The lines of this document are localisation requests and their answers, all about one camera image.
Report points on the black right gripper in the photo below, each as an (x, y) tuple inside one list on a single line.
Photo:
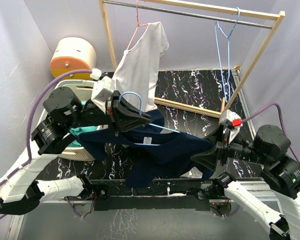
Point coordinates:
[(221, 144)]

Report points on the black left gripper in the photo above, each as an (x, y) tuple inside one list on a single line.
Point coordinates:
[(129, 115)]

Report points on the navy blue t shirt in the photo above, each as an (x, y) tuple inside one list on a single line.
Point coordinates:
[(163, 155)]

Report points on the teal t shirt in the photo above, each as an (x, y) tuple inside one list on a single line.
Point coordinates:
[(82, 132)]

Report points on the light blue wire hanger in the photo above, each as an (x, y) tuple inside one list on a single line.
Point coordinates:
[(226, 86)]

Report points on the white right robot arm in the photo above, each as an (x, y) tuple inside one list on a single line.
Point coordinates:
[(280, 172)]

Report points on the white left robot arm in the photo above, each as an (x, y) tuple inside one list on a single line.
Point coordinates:
[(20, 191)]

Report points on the white t shirt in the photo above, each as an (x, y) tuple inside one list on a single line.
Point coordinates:
[(138, 69)]

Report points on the cream laundry basket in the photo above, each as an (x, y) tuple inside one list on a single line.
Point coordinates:
[(74, 155)]

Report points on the cream orange drawer cabinet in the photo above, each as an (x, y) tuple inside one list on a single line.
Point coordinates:
[(71, 54)]

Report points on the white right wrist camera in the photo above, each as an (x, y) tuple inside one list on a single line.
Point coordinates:
[(233, 122)]

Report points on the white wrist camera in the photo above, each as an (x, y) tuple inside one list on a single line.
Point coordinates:
[(233, 122), (103, 88)]

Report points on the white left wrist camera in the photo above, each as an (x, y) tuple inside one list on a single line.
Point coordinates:
[(103, 88)]

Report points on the aluminium frame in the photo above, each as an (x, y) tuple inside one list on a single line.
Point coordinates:
[(56, 220)]

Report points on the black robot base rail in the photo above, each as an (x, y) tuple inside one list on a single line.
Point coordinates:
[(160, 194)]

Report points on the pink wire hanger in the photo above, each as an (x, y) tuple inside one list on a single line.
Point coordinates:
[(137, 27)]

